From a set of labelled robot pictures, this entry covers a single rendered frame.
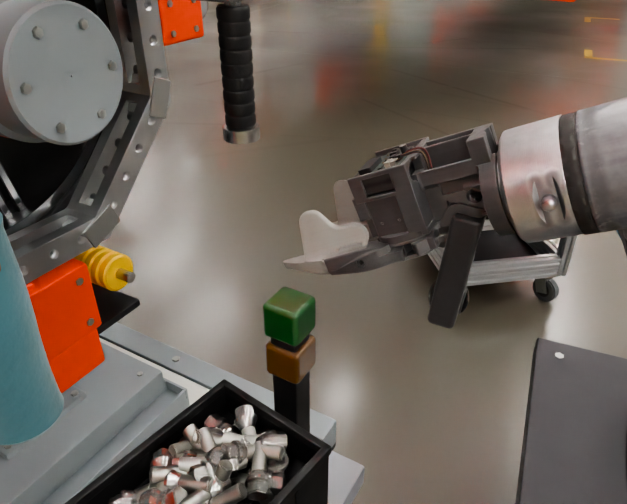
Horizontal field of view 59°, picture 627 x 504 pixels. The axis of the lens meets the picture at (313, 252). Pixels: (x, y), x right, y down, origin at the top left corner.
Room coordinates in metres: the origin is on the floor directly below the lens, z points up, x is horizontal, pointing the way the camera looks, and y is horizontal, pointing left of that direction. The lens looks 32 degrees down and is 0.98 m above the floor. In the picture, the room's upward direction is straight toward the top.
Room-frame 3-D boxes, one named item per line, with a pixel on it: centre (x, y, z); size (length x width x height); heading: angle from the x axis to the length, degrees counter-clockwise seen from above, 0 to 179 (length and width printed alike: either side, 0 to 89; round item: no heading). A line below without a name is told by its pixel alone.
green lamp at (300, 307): (0.43, 0.02, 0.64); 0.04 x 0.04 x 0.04; 60
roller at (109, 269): (0.76, 0.40, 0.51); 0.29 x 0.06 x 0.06; 60
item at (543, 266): (1.47, -0.51, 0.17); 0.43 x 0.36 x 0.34; 10
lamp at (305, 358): (0.43, 0.02, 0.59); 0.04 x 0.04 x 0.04; 60
